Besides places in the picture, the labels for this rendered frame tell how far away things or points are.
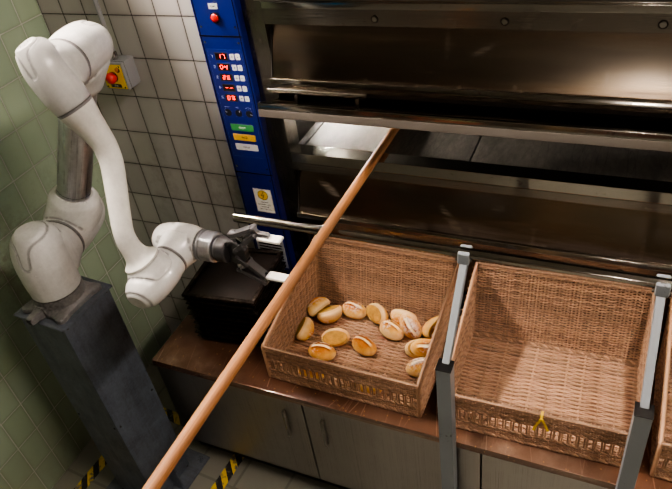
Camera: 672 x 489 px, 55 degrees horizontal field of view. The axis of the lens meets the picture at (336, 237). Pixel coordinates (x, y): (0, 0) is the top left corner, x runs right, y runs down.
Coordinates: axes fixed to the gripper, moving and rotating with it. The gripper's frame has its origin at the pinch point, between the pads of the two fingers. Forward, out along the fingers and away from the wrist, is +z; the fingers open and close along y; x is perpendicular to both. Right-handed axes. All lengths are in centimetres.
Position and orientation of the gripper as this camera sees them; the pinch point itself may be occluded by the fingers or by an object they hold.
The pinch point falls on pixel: (282, 259)
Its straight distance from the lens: 176.4
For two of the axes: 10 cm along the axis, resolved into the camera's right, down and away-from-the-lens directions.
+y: 1.3, 7.9, 6.1
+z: 9.1, 1.5, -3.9
